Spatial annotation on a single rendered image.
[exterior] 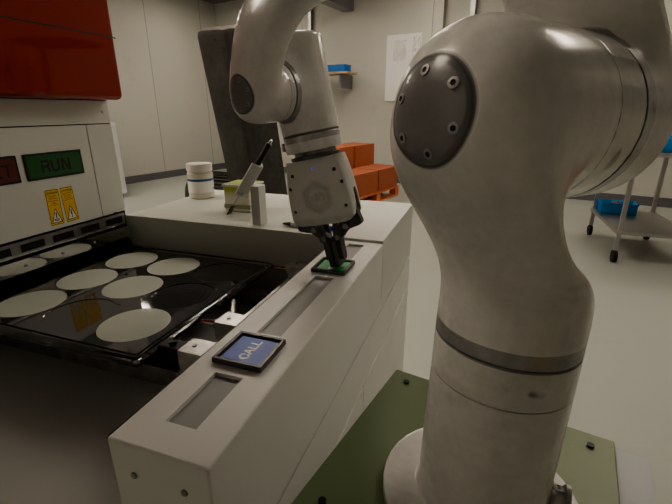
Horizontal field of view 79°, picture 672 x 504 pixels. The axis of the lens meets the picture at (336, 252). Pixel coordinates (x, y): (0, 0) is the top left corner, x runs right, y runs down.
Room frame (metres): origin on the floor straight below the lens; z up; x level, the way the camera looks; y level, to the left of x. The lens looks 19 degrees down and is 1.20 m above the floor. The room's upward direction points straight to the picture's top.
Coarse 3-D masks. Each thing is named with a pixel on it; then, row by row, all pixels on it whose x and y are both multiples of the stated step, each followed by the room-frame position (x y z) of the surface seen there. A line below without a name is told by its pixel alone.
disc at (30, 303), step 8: (16, 296) 0.64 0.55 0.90; (24, 296) 0.64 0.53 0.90; (32, 296) 0.64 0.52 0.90; (40, 296) 0.64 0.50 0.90; (48, 296) 0.64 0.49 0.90; (56, 296) 0.64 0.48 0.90; (64, 296) 0.64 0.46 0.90; (0, 304) 0.61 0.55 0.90; (8, 304) 0.61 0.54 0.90; (16, 304) 0.61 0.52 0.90; (24, 304) 0.61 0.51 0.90; (32, 304) 0.61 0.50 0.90; (40, 304) 0.61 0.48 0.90; (48, 304) 0.61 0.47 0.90; (56, 304) 0.61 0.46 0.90; (0, 312) 0.58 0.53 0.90; (8, 312) 0.58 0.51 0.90; (16, 312) 0.58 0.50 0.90; (24, 312) 0.58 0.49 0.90; (32, 312) 0.58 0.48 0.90
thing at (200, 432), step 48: (288, 288) 0.54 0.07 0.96; (336, 288) 0.54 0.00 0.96; (288, 336) 0.40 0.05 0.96; (336, 336) 0.49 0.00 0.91; (192, 384) 0.32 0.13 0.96; (240, 384) 0.32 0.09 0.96; (288, 384) 0.35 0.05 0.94; (336, 384) 0.49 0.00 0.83; (144, 432) 0.26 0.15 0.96; (192, 432) 0.26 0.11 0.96; (240, 432) 0.26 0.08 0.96; (288, 432) 0.34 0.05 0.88; (144, 480) 0.24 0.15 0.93; (192, 480) 0.23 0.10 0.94; (240, 480) 0.26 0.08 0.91; (288, 480) 0.34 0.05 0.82
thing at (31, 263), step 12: (120, 228) 0.92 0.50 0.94; (84, 240) 0.83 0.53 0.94; (96, 240) 0.85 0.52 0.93; (108, 240) 0.88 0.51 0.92; (36, 252) 0.74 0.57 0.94; (48, 252) 0.75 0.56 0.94; (60, 252) 0.77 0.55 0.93; (72, 252) 0.80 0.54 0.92; (0, 264) 0.68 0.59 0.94; (12, 264) 0.69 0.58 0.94; (24, 264) 0.70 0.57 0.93; (36, 264) 0.72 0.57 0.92; (0, 276) 0.66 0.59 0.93; (12, 276) 0.68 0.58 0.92
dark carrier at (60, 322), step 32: (160, 256) 0.84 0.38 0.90; (192, 256) 0.84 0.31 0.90; (32, 288) 0.67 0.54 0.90; (96, 288) 0.67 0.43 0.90; (160, 288) 0.67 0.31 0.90; (192, 288) 0.67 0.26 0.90; (224, 288) 0.67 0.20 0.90; (0, 320) 0.55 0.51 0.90; (32, 320) 0.55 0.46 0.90; (64, 320) 0.55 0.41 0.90; (96, 320) 0.55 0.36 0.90; (128, 352) 0.47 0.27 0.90
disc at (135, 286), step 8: (120, 280) 0.71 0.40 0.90; (128, 280) 0.71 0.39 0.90; (136, 280) 0.71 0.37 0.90; (144, 280) 0.71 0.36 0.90; (152, 280) 0.71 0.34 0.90; (160, 280) 0.71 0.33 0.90; (104, 288) 0.67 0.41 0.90; (112, 288) 0.67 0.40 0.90; (120, 288) 0.67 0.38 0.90; (128, 288) 0.67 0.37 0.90; (136, 288) 0.67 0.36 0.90; (144, 288) 0.67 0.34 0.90; (152, 288) 0.67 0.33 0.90; (112, 296) 0.64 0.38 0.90; (120, 296) 0.64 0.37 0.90; (128, 296) 0.64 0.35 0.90; (136, 296) 0.64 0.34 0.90
